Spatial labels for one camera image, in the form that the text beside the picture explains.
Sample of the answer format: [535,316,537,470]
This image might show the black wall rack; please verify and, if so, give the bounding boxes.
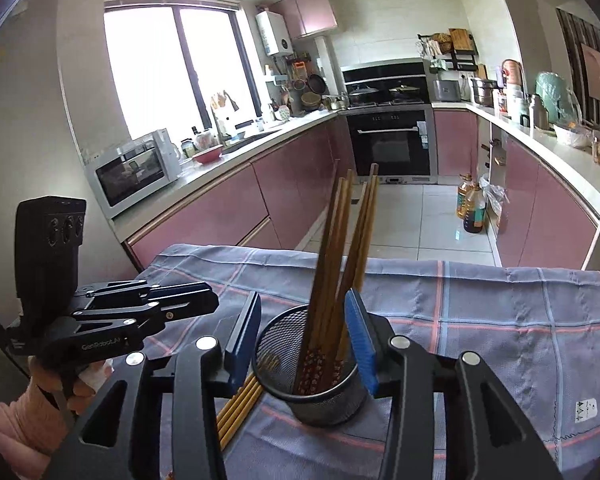
[417,30,481,74]

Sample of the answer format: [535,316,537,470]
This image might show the black range hood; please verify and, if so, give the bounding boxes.
[341,58,431,106]

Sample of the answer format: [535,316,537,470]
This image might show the black mesh holder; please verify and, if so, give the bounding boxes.
[252,305,376,427]

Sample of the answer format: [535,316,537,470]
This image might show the person's left forearm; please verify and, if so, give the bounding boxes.
[0,382,73,466]

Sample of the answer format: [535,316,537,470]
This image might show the large kitchen window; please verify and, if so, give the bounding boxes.
[103,3,262,142]

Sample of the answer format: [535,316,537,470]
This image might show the black lidded wok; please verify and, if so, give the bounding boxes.
[347,85,380,106]

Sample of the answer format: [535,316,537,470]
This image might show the white water heater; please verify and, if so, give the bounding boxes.
[255,10,295,57]

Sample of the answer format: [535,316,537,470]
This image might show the pink bowl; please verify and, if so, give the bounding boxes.
[191,144,224,165]

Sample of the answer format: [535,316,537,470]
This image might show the pink base cabinets long run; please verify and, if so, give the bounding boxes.
[124,112,352,272]

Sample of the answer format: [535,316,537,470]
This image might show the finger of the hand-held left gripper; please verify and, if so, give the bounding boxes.
[71,289,221,337]
[74,280,217,301]

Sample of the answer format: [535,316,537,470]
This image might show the person's left hand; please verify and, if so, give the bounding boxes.
[27,356,116,417]

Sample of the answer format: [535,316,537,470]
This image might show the steel stockpot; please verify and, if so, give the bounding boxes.
[471,77,499,106]

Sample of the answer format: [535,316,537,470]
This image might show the pink base cabinets short run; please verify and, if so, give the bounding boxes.
[432,109,600,272]

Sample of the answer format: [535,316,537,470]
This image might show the blue checked tablecloth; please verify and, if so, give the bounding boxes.
[130,243,600,480]

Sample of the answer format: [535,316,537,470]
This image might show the dark oil bottle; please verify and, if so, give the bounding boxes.
[462,183,486,234]

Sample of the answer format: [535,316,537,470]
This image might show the grey thermos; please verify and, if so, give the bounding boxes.
[530,94,551,131]

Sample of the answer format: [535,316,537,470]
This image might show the black lidded pot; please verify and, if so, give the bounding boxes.
[389,83,422,101]

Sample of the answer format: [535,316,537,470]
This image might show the plastic bag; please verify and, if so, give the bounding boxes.
[480,175,510,222]

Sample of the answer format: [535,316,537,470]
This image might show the sink faucet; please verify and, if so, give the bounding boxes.
[211,91,242,146]

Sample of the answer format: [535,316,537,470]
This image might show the pink wall cabinet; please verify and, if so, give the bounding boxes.
[270,0,339,40]

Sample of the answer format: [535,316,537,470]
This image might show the silver toaster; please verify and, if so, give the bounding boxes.
[433,79,461,102]

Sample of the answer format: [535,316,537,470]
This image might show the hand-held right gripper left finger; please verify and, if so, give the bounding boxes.
[42,291,262,480]

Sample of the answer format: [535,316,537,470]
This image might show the copper pink kettle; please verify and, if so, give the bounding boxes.
[501,59,524,86]

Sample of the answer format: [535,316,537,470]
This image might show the white toaster oven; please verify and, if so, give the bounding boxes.
[84,129,183,220]

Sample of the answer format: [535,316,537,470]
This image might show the white bowl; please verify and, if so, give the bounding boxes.
[553,122,594,149]

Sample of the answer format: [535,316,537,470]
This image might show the wooden cutting board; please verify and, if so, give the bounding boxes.
[448,28,474,52]

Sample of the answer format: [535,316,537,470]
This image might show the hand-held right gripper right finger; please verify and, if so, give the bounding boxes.
[344,289,563,480]

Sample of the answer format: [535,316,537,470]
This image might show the green plastic covered appliance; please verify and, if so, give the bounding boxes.
[535,71,581,122]

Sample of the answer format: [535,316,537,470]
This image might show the bunch of wooden chopsticks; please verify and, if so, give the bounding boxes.
[294,159,381,397]

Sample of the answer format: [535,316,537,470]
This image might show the black built-in oven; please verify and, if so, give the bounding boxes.
[346,107,437,185]

